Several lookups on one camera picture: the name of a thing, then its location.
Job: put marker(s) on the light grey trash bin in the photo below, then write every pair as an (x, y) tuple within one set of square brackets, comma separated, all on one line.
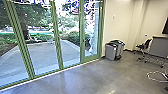
[(111, 51)]

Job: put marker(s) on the dark grey trash bin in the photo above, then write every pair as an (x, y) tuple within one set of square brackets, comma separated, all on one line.
[(119, 46)]

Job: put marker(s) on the green garden shrub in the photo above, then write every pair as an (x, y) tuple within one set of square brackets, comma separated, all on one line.
[(71, 37)]

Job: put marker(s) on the concrete garden path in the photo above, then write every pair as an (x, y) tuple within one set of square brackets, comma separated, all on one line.
[(43, 56)]

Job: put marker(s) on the black swivel chair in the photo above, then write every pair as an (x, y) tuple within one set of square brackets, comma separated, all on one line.
[(144, 48)]

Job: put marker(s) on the tree trunk outdoors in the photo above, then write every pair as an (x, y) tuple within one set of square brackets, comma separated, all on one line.
[(25, 31)]

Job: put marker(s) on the green framed glass door wall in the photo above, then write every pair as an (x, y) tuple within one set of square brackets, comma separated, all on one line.
[(57, 36)]

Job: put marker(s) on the white wall switch plate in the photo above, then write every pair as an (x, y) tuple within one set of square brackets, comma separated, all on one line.
[(113, 16)]

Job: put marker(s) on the black wall television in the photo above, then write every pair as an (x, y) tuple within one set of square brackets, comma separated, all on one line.
[(165, 26)]

